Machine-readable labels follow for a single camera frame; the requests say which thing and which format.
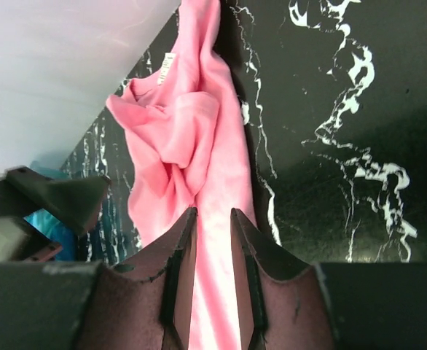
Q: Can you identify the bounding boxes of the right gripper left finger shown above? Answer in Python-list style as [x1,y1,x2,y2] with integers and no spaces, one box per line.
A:
[0,208,197,349]

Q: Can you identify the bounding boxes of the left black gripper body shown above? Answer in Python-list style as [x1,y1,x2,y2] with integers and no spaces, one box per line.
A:
[0,182,63,263]

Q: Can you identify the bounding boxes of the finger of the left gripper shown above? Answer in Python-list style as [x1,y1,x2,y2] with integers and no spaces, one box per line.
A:
[5,167,111,237]

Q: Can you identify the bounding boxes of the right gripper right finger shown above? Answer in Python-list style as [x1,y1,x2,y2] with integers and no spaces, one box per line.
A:
[230,209,427,349]

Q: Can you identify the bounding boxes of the pink t shirt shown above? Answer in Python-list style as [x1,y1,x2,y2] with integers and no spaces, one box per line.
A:
[106,1,254,349]

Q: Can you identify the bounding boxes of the teal plastic basket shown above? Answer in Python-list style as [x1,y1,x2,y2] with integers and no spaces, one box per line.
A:
[29,160,70,180]

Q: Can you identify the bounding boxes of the cyan t shirt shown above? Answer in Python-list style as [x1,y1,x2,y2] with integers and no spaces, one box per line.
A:
[24,210,77,261]

